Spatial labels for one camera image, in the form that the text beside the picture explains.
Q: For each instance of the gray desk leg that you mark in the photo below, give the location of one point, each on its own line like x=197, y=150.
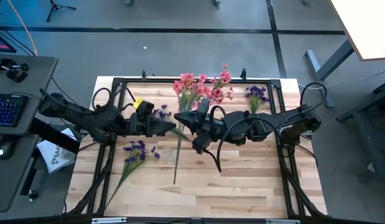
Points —
x=335, y=59

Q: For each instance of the black backlit keyboard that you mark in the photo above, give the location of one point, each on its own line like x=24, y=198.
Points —
x=8, y=110

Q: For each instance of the clear glass vase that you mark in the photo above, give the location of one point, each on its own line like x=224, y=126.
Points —
x=168, y=151

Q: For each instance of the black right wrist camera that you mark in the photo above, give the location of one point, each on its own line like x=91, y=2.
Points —
x=201, y=143

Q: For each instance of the black desk leg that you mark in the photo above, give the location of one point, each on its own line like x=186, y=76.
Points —
x=30, y=177

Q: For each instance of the dark gray cart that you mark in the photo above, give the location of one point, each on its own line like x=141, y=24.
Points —
x=378, y=99

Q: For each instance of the silver metal bracket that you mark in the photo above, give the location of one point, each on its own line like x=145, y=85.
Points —
x=108, y=220
x=282, y=221

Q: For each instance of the white printed bag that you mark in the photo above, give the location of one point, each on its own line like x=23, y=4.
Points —
x=55, y=158

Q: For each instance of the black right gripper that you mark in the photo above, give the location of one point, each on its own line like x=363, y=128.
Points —
x=207, y=129

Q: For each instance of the black metal table frame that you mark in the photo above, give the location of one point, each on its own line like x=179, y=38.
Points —
x=133, y=80

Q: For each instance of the black support beam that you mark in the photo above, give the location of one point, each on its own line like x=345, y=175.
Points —
x=52, y=135

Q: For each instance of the black computer mouse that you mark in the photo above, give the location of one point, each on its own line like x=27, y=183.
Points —
x=5, y=148

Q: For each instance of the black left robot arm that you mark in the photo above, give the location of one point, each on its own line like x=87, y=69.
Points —
x=86, y=118

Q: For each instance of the black tripod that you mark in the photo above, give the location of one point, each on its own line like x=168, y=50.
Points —
x=54, y=5

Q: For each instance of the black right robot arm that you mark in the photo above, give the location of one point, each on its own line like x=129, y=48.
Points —
x=291, y=121

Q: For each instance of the black desk device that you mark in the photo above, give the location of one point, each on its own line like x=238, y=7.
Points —
x=15, y=74

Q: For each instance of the gray side desk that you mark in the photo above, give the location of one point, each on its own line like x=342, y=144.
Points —
x=33, y=77

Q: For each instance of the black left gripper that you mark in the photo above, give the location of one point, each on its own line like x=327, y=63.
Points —
x=139, y=124

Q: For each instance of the black table clamp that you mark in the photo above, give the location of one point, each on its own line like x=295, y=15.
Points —
x=243, y=74
x=144, y=75

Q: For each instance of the left wrist camera yellow tag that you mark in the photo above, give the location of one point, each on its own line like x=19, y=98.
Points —
x=146, y=108

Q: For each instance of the white desk top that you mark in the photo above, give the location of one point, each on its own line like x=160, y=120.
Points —
x=366, y=25

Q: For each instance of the computer monitor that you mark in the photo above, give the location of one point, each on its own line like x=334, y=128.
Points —
x=1, y=45

